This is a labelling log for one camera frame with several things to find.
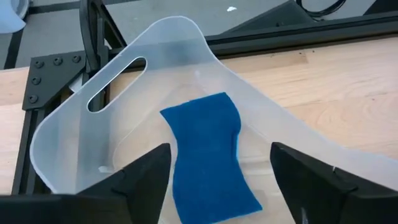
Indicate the black aluminium table frame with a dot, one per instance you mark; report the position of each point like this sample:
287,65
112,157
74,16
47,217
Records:
49,74

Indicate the frosted translucent plastic bin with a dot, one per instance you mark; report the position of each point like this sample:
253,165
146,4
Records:
174,53

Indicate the blue scouring sponge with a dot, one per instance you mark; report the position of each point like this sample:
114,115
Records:
205,140

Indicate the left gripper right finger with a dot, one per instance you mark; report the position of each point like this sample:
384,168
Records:
311,193

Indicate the white paper scrap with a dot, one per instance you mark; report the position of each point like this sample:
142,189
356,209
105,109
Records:
231,9

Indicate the black slanted panel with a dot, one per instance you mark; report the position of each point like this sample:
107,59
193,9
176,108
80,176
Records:
280,18

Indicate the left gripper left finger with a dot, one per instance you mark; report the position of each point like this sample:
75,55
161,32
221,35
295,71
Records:
140,186

